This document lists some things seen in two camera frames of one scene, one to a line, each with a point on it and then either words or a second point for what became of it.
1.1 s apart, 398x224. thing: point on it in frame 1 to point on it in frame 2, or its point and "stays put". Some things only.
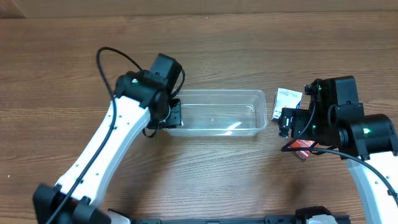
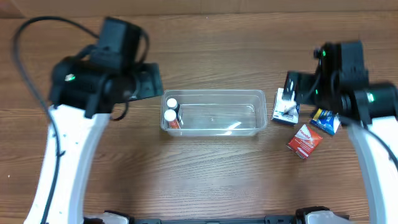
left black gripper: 175,115 to 149,82
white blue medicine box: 285,98 stays put
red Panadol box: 303,144 stays put
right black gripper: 286,122 to 292,84
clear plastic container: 220,112 stays put
